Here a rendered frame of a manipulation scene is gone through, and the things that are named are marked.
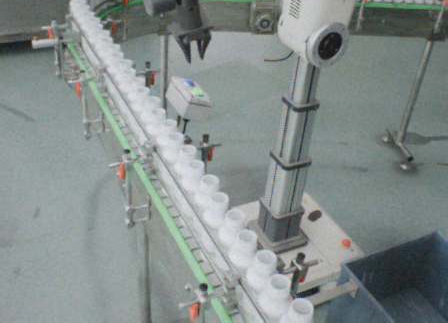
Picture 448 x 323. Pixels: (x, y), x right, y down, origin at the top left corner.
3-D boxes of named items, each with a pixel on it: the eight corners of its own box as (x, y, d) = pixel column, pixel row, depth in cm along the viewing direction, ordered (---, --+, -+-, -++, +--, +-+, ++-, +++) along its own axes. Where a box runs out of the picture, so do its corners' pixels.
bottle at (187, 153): (203, 207, 128) (207, 150, 118) (184, 217, 124) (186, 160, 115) (187, 194, 131) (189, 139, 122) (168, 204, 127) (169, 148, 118)
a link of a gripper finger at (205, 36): (215, 62, 133) (211, 28, 127) (189, 70, 131) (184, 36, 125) (203, 51, 137) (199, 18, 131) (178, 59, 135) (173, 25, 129)
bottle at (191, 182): (182, 232, 120) (184, 174, 111) (177, 214, 125) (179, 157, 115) (208, 229, 121) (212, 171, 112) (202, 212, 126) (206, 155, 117)
